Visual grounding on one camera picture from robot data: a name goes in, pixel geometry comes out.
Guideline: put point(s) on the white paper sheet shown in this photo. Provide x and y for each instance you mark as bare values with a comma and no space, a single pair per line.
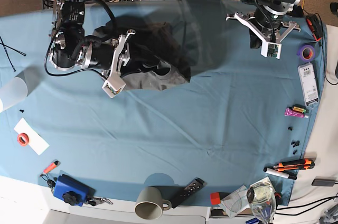
37,143

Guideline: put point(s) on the white black marker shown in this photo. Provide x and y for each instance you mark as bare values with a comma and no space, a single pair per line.
279,174

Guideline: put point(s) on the blue block with black knob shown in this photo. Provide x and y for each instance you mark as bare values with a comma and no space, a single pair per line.
70,190

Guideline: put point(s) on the blue table cloth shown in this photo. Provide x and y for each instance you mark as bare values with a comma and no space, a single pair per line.
224,126

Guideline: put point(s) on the beige ceramic mug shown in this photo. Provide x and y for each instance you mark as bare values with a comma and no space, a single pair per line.
150,205

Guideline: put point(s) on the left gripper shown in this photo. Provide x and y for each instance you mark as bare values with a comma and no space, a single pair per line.
276,21

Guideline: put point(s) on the grey T-shirt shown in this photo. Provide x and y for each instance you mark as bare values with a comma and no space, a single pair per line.
156,33

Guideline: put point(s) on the purple tape roll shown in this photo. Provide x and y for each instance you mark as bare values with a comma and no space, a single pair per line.
306,53

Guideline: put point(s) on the purple glue tube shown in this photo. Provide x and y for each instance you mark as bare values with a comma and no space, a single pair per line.
293,113

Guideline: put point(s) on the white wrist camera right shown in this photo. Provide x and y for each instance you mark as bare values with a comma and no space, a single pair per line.
113,85

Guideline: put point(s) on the orange marker pen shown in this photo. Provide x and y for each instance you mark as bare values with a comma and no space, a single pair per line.
49,168

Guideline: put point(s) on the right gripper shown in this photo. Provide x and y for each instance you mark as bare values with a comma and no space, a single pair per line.
109,52

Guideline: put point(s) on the yellow green battery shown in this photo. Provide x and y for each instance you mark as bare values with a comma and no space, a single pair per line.
299,109

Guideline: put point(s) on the black power adapter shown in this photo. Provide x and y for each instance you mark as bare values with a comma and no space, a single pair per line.
324,182

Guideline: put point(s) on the frosted plastic cup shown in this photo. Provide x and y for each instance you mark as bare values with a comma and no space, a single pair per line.
13,92

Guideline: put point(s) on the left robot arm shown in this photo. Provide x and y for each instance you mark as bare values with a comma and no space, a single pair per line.
258,3

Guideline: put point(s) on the white labelled package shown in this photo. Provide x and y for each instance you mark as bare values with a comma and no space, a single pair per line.
308,84

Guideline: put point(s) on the orange tape roll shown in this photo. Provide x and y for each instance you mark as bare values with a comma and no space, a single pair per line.
23,139

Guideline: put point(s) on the black remote control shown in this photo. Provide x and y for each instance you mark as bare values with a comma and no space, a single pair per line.
183,194

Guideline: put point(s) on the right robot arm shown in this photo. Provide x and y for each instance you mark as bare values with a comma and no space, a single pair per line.
66,49

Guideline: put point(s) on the clear wine glass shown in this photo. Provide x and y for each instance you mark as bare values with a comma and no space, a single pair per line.
262,201

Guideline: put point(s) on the orange black utility knife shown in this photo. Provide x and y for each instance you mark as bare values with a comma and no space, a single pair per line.
301,164

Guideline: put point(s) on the orange black tape measure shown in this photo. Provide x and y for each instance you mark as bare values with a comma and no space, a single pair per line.
315,26

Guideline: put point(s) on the red cube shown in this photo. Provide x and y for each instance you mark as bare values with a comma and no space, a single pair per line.
215,198

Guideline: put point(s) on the folded clear plastic bag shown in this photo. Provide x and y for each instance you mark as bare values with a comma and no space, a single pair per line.
236,202

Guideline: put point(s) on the metal keys carabiner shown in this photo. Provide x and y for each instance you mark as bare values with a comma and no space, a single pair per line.
95,201

